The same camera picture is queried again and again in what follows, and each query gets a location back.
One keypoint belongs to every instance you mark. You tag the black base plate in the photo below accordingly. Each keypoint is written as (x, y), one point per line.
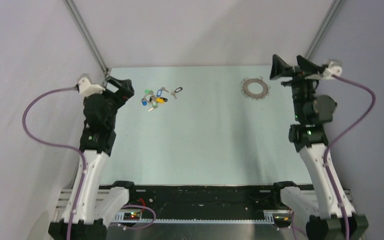
(205, 202)

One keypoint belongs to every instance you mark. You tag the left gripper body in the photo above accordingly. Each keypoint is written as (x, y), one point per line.
(115, 100)

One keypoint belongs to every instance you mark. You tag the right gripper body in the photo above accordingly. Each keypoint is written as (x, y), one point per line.
(302, 88)

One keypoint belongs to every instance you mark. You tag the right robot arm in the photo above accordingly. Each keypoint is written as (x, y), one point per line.
(329, 215)

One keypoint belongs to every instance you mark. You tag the yellow key tag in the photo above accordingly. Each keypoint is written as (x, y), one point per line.
(160, 100)

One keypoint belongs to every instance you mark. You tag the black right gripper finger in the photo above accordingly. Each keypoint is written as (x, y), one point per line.
(309, 67)
(280, 69)

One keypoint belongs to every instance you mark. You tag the large steel ring disc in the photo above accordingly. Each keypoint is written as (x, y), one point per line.
(254, 88)

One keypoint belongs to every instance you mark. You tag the right aluminium frame post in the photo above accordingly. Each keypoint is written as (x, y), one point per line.
(322, 30)

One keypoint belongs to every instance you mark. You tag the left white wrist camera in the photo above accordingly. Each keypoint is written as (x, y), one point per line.
(86, 88)

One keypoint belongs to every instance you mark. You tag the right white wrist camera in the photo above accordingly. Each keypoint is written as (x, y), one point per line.
(333, 67)

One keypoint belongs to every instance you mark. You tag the left aluminium frame post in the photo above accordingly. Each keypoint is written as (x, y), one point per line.
(87, 37)

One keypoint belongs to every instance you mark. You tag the green long key tag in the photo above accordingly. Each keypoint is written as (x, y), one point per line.
(154, 104)

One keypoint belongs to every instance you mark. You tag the aluminium frame post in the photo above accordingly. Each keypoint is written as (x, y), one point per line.
(87, 37)
(322, 30)

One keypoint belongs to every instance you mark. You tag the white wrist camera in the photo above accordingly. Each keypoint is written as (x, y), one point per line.
(86, 88)
(333, 67)

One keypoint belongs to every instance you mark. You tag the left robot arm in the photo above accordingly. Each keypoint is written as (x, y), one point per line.
(83, 218)

